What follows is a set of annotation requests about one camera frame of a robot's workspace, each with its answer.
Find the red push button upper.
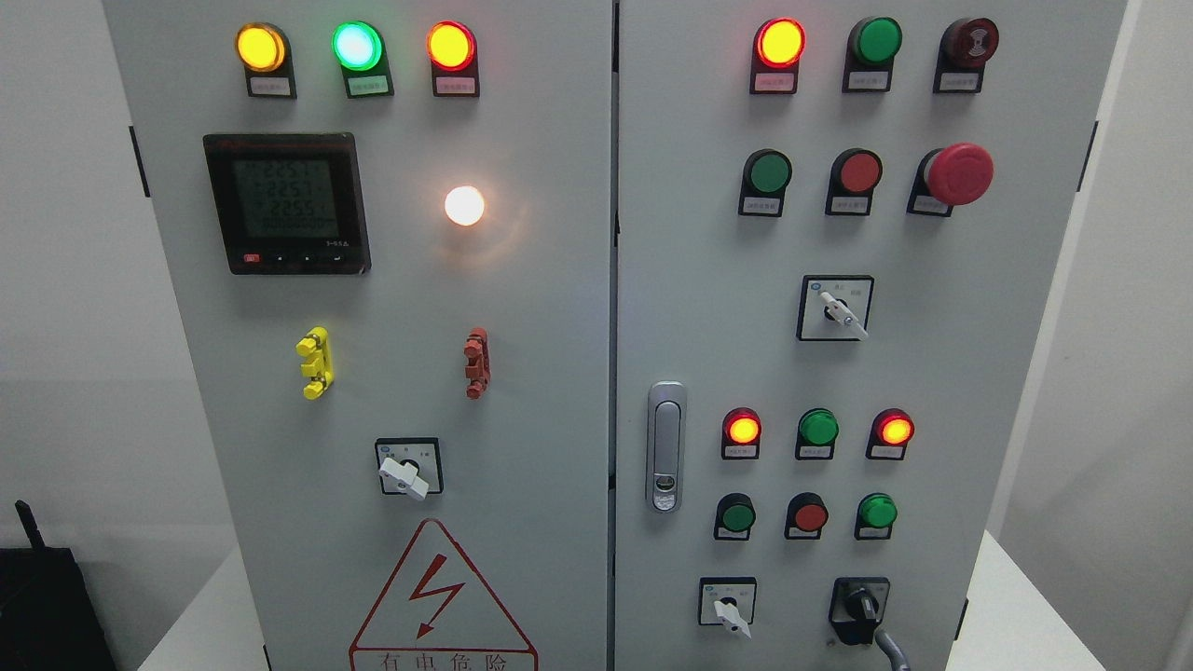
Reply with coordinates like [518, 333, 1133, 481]
[824, 147, 883, 216]

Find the black box with antenna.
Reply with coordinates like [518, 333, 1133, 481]
[1, 500, 116, 670]

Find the silver door latch handle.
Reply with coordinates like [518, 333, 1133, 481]
[645, 381, 687, 515]

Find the green lit indicator lamp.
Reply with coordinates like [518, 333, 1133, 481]
[332, 21, 392, 99]

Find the green lamp lower middle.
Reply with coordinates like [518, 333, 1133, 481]
[795, 407, 840, 461]

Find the red push button lower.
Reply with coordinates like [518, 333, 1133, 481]
[784, 492, 830, 541]

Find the red terminal clip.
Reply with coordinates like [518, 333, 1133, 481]
[463, 327, 490, 400]

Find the black rotary knob switch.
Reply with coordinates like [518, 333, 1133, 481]
[830, 577, 890, 646]

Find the yellow terminal clip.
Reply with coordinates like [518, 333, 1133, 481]
[295, 326, 334, 401]

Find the red lamp lower right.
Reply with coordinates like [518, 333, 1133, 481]
[866, 408, 915, 461]

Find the white selector switch upper right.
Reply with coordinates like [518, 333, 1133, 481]
[796, 275, 874, 341]

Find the white selector switch left door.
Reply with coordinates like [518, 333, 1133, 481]
[375, 437, 444, 501]

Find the white selector switch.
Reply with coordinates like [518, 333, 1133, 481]
[796, 275, 874, 341]
[697, 577, 758, 638]

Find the red lit lamp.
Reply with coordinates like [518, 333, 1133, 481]
[749, 17, 806, 96]
[721, 407, 761, 461]

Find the yellow indicator lamp top left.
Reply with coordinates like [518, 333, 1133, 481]
[235, 21, 295, 99]

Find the red lit lamp right top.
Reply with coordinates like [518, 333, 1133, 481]
[749, 17, 806, 96]

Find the red high voltage warning sticker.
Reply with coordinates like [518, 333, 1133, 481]
[350, 518, 540, 670]

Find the white selector switch bottom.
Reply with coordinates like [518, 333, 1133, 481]
[697, 577, 758, 638]

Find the grey electrical control cabinet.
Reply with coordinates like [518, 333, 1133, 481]
[103, 1, 1126, 670]

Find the green push button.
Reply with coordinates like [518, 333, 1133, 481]
[738, 148, 792, 217]
[713, 492, 758, 542]

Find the black digital power meter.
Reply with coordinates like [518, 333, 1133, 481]
[203, 133, 371, 275]

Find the white lit round lamp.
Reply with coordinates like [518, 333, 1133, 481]
[444, 185, 487, 226]

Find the red lit lamp lower left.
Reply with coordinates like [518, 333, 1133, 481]
[721, 407, 761, 461]

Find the green push button upper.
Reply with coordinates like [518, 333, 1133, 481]
[738, 148, 792, 217]

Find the dark red buzzer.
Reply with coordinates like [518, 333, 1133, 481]
[933, 18, 1000, 94]

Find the green push button lower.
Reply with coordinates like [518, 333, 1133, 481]
[713, 492, 758, 542]

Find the green lamp right top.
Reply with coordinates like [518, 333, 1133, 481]
[841, 16, 903, 93]

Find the red lit lamp left door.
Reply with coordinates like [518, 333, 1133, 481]
[426, 21, 480, 97]

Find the red push button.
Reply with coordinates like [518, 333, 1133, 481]
[824, 147, 883, 216]
[784, 492, 830, 541]

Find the green lamp bottom right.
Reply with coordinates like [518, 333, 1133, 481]
[854, 492, 898, 541]

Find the red emergency stop mushroom button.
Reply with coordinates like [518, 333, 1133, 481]
[905, 142, 995, 217]

